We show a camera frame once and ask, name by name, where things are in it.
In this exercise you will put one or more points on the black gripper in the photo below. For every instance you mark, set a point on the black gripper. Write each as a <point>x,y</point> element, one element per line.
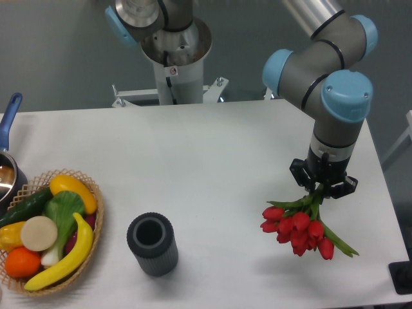
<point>318,168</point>

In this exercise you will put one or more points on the red tulip bouquet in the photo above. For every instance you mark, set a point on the red tulip bouquet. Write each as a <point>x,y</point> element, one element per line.
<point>299,223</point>

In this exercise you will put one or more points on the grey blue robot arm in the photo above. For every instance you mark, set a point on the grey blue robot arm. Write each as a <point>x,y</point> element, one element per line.
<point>318,80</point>

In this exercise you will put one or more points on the dark grey ribbed vase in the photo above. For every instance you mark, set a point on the dark grey ribbed vase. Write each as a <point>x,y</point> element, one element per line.
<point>151,239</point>

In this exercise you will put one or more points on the black device at edge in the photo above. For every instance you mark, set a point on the black device at edge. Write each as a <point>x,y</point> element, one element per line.
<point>401,277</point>

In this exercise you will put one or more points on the dark red vegetable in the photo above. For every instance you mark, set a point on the dark red vegetable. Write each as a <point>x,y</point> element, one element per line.
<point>90,219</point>

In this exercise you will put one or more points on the yellow banana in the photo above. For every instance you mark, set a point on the yellow banana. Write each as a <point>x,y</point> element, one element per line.
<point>69,263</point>

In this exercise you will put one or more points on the green bok choy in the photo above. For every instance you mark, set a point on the green bok choy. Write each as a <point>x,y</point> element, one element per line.
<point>60,210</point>

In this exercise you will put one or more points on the woven wicker basket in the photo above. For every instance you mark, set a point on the woven wicker basket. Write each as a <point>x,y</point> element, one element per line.
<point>38,183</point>

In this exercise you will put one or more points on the beige round disc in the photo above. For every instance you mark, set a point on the beige round disc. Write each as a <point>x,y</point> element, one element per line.
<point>38,233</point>

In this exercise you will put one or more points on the green cucumber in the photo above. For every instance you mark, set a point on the green cucumber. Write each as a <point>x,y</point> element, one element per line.
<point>28,208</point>

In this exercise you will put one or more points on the orange fruit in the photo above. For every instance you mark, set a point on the orange fruit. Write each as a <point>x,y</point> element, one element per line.
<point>21,263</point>

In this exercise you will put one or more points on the yellow bell pepper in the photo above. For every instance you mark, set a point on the yellow bell pepper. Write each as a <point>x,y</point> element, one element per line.
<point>10,236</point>

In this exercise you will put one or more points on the white frame at right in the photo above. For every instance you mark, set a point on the white frame at right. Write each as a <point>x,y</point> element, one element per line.
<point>400,145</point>

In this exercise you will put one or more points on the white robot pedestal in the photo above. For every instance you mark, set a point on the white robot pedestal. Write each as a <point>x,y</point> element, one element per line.
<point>177,59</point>

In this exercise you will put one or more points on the blue handled saucepan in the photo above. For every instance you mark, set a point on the blue handled saucepan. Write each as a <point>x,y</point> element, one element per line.
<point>12,177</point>

